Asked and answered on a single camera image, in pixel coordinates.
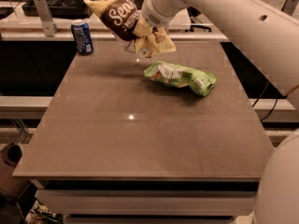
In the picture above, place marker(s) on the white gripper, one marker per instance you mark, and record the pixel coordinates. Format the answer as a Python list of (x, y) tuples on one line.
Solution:
[(151, 13)]

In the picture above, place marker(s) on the brown sea salt chip bag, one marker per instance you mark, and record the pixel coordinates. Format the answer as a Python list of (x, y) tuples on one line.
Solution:
[(120, 17)]

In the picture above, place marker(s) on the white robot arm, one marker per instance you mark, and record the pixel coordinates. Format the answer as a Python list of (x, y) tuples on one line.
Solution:
[(269, 38)]

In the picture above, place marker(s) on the green chip bag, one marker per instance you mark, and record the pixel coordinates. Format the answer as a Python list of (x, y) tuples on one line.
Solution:
[(179, 76)]

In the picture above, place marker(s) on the blue pepsi can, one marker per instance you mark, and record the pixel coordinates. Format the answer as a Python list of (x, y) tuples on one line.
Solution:
[(81, 33)]

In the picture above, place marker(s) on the black office chair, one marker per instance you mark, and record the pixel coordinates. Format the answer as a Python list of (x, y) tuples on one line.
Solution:
[(196, 23)]

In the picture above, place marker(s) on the black tray on counter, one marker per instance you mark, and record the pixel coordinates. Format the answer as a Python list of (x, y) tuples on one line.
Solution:
[(59, 5)]

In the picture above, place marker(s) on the white drawer front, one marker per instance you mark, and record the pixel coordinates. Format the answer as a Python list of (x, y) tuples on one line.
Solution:
[(147, 203)]

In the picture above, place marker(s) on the brown bin at left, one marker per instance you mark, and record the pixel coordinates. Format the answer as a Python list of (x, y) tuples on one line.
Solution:
[(10, 187)]

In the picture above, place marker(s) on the left metal glass bracket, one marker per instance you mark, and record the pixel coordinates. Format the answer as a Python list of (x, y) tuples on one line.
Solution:
[(44, 14)]

